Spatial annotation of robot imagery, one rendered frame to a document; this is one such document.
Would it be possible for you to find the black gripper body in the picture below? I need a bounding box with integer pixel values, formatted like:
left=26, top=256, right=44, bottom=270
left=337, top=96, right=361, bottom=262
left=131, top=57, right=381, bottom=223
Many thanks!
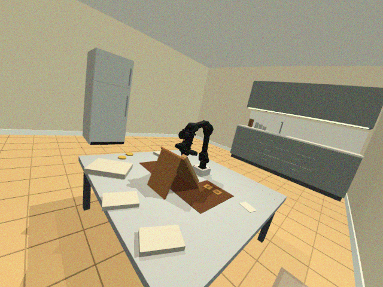
left=181, top=140, right=197, bottom=156

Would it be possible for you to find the white flat card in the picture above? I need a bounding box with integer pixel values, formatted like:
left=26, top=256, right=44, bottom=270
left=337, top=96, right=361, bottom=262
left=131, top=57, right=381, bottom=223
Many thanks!
left=239, top=202, right=257, bottom=213

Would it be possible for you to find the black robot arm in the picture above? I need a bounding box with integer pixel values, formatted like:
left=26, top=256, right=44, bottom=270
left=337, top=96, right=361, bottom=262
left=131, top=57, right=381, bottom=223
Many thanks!
left=177, top=120, right=214, bottom=169

